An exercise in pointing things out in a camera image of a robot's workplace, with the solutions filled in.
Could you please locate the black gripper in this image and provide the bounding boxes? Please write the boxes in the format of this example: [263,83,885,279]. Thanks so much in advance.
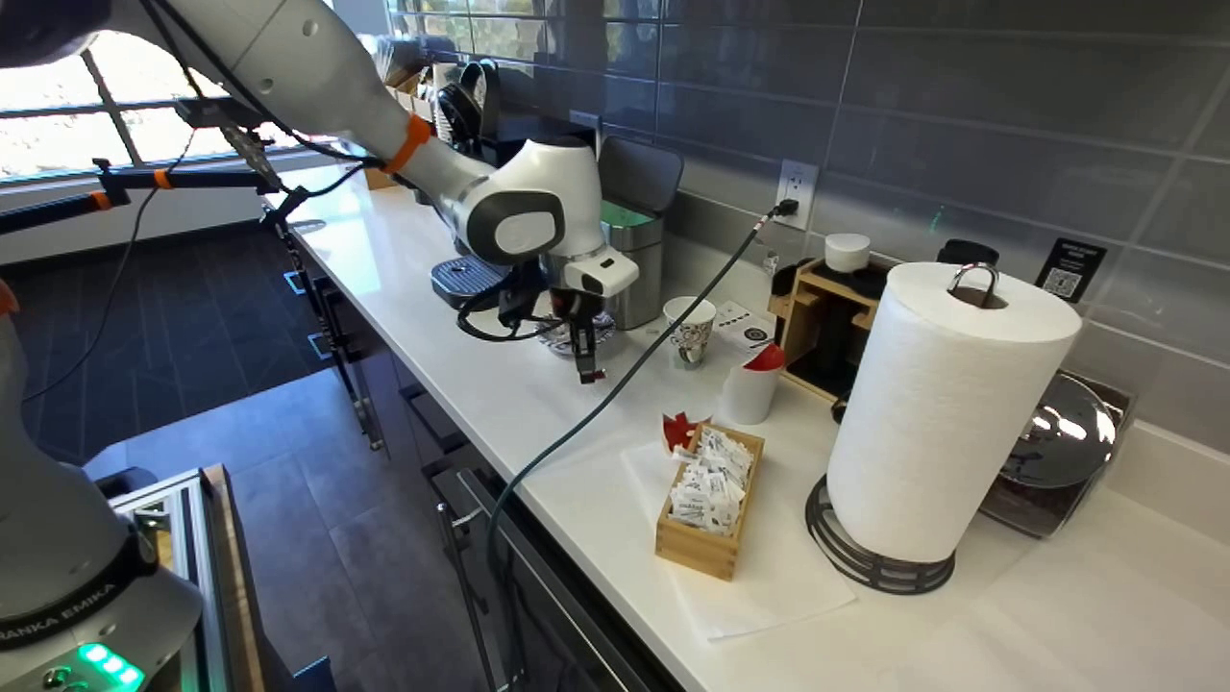
[547,279,614,386]

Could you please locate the patterned white paper cup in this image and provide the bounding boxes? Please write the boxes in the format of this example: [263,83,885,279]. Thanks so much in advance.
[661,292,724,374]

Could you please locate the broken red white cup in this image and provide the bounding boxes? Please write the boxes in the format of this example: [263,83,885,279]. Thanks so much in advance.
[724,343,793,428]

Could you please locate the stainless steel appliance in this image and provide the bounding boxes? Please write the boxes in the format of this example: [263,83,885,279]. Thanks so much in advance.
[596,132,673,336]

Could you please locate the red and white bowl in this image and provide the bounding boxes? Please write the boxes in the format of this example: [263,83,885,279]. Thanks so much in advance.
[657,411,704,459]

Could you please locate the printed paper leaflet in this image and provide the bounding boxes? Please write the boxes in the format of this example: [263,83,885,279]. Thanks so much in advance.
[711,298,775,348]

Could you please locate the white sugar packets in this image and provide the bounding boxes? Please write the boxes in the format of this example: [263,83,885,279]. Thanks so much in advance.
[665,428,759,538]

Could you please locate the wooden packet box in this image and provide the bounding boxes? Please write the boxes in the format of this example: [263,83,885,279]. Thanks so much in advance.
[652,420,768,585]

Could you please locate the wooden countertop organizer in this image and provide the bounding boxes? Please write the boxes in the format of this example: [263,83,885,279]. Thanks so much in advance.
[765,259,902,402]

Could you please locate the small white jar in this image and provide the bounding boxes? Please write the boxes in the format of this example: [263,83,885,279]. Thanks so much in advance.
[824,232,875,278]

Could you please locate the white paper towel roll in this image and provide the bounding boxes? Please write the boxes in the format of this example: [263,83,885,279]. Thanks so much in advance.
[824,261,1089,570]

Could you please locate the silver domed appliance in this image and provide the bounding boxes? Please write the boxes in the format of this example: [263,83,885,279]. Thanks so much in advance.
[975,369,1135,541]

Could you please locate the black label sign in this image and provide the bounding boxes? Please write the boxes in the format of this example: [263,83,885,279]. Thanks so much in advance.
[1032,234,1111,309]

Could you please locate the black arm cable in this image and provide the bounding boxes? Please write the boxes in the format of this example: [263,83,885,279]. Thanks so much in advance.
[450,261,556,348]

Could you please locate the white wall outlet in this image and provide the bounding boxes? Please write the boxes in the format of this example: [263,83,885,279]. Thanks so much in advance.
[771,159,824,234]

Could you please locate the orange arm strap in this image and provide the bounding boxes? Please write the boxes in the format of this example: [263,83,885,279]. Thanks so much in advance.
[381,113,441,178]

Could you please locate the black wire towel holder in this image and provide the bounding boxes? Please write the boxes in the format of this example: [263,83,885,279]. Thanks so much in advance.
[798,259,1006,600]

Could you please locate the aluminium frame robot cart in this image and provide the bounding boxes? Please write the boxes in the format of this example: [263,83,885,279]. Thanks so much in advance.
[103,465,270,692]

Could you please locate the black camera boom pole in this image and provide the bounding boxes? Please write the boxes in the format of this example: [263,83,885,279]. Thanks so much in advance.
[0,163,279,238]

